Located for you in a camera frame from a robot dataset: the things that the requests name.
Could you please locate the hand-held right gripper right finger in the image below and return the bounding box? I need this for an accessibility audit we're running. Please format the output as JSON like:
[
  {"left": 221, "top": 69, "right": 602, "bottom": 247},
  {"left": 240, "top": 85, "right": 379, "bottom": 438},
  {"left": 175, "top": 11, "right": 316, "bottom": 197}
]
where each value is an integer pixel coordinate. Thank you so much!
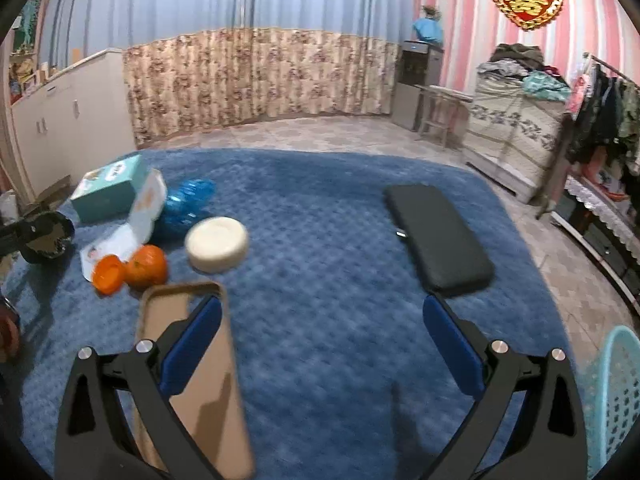
[{"left": 422, "top": 294, "right": 587, "bottom": 480}]

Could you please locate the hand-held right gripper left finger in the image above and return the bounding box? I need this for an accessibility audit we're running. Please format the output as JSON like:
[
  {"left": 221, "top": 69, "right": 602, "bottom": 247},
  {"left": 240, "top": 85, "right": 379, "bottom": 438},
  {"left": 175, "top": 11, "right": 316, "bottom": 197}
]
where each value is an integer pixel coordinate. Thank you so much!
[{"left": 55, "top": 296, "right": 236, "bottom": 480}]

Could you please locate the orange tangerine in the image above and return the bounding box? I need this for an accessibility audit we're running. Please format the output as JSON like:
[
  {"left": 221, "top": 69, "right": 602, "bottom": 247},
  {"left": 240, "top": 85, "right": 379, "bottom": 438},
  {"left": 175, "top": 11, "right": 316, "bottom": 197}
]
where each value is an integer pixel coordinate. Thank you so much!
[{"left": 124, "top": 244, "right": 169, "bottom": 289}]

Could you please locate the white round soap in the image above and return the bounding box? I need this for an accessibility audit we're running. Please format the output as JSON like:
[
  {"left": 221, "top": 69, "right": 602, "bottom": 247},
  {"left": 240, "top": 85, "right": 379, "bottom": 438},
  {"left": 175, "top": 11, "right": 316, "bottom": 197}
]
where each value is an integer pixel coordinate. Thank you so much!
[{"left": 185, "top": 216, "right": 250, "bottom": 275}]

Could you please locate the orange plastic lid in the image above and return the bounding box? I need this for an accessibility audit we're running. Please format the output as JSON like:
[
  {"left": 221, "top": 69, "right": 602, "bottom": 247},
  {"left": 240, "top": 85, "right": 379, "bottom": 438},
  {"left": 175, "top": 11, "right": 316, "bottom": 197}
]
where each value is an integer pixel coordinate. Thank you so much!
[{"left": 92, "top": 255, "right": 127, "bottom": 296}]

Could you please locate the blue plastic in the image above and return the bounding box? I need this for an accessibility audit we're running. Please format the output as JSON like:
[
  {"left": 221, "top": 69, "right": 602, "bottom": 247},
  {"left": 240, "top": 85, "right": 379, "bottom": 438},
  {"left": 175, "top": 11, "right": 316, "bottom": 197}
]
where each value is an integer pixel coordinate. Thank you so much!
[{"left": 152, "top": 177, "right": 217, "bottom": 241}]

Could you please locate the white paper packaging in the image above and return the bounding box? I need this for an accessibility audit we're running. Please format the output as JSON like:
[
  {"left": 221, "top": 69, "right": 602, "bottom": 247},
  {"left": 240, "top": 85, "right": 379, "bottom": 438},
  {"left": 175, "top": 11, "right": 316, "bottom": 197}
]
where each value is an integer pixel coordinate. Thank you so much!
[{"left": 80, "top": 169, "right": 168, "bottom": 281}]

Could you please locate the teal plastic basket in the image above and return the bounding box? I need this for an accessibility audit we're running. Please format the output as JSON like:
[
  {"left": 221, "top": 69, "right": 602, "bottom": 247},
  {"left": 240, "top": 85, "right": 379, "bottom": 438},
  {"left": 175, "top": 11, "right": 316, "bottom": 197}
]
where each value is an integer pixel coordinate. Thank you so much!
[{"left": 582, "top": 325, "right": 640, "bottom": 480}]

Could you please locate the black ribbed speaker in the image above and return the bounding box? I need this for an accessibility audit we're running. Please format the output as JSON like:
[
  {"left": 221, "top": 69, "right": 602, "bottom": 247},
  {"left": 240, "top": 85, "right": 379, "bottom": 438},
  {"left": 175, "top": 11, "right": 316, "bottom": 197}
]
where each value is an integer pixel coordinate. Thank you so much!
[{"left": 17, "top": 210, "right": 77, "bottom": 264}]

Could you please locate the brown phone case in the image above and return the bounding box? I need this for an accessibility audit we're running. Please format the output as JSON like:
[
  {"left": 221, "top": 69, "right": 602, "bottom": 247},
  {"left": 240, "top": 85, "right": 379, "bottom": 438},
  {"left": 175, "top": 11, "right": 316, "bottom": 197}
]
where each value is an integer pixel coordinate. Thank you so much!
[{"left": 131, "top": 281, "right": 257, "bottom": 480}]

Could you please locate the black flat case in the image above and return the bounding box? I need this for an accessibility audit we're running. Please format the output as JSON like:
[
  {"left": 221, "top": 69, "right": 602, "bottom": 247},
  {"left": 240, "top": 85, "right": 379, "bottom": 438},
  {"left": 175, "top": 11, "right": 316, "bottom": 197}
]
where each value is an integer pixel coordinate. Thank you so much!
[{"left": 384, "top": 184, "right": 496, "bottom": 297}]

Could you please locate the teal cardboard box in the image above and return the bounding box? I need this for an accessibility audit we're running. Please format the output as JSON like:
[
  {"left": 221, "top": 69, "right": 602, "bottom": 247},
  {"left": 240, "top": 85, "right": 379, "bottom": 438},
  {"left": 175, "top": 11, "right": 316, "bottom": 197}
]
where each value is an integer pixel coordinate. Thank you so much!
[{"left": 70, "top": 154, "right": 151, "bottom": 224}]

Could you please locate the low black cabinet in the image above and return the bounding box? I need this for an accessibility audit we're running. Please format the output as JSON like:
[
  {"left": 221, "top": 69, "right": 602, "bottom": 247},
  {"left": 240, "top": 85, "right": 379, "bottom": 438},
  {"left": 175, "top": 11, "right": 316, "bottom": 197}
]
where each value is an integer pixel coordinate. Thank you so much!
[{"left": 552, "top": 175, "right": 640, "bottom": 311}]

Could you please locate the blue woven blanket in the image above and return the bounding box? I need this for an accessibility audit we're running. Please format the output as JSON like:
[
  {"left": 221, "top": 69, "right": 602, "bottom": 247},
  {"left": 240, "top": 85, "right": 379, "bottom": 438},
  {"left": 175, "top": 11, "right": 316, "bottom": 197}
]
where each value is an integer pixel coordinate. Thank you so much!
[{"left": 0, "top": 147, "right": 576, "bottom": 480}]

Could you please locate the metal clothes rack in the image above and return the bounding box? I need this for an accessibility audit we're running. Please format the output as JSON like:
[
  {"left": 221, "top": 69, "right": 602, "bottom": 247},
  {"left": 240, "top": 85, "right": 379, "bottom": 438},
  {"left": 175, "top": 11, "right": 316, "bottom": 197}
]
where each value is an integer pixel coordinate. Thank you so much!
[{"left": 537, "top": 52, "right": 640, "bottom": 221}]

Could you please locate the white lace cloth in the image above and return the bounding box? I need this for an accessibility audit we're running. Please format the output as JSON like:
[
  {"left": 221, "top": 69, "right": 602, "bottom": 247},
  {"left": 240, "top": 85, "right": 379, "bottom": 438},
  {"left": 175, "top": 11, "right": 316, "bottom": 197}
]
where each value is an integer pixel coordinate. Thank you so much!
[{"left": 565, "top": 175, "right": 640, "bottom": 241}]

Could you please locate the patterned cloth covered appliance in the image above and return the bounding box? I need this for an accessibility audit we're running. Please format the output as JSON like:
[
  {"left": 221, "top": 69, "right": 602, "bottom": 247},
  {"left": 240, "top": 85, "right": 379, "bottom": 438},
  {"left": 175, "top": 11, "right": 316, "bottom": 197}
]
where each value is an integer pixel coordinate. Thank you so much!
[{"left": 462, "top": 75, "right": 571, "bottom": 203}]

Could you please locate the grey water dispenser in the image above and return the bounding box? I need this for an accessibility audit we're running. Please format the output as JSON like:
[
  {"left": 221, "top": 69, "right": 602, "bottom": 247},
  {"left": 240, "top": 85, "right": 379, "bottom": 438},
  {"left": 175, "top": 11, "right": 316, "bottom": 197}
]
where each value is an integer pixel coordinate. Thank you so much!
[{"left": 391, "top": 40, "right": 446, "bottom": 132}]

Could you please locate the white cabinet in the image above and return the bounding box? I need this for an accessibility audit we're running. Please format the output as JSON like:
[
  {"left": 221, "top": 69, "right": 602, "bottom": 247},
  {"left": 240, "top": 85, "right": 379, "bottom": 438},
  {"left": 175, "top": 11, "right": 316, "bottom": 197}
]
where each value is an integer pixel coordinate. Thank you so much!
[{"left": 10, "top": 47, "right": 138, "bottom": 201}]

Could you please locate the small side table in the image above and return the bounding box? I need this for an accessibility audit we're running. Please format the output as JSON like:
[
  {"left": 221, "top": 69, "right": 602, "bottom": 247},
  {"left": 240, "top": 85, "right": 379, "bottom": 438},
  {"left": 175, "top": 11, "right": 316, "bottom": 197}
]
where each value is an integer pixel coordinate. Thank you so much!
[{"left": 414, "top": 84, "right": 473, "bottom": 150}]

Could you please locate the row of hanging clothes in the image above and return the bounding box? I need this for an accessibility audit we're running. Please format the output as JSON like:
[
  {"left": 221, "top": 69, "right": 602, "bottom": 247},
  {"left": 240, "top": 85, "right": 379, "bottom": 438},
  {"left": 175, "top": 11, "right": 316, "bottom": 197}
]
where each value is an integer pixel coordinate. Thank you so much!
[{"left": 567, "top": 62, "right": 640, "bottom": 176}]

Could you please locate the pink hanging bag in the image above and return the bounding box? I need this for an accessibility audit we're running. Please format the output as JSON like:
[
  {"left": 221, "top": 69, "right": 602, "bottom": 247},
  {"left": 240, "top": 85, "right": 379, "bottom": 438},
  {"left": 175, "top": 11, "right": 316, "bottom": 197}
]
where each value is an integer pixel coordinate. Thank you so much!
[{"left": 565, "top": 72, "right": 593, "bottom": 116}]

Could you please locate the pile of clothes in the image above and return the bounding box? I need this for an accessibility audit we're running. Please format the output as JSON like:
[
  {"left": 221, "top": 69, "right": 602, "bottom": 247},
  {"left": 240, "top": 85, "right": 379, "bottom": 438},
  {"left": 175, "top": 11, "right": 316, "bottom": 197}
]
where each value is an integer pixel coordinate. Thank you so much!
[{"left": 475, "top": 44, "right": 573, "bottom": 103}]

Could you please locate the blue and floral curtain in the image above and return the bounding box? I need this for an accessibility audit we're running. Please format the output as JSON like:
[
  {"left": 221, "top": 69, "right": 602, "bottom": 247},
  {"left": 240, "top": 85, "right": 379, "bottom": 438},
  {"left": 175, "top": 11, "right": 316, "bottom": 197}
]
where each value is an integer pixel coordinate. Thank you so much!
[{"left": 37, "top": 0, "right": 418, "bottom": 148}]

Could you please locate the blue cloth cover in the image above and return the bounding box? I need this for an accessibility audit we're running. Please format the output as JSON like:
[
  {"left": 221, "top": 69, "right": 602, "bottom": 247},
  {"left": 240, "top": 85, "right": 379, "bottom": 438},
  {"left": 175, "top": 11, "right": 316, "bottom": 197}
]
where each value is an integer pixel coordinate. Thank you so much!
[{"left": 412, "top": 15, "right": 445, "bottom": 46}]

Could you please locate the green wall poster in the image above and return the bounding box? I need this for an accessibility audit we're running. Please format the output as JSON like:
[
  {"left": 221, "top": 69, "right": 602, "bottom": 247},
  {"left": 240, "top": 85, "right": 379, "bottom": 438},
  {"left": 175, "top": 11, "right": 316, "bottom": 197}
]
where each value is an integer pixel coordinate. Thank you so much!
[{"left": 15, "top": 0, "right": 43, "bottom": 51}]

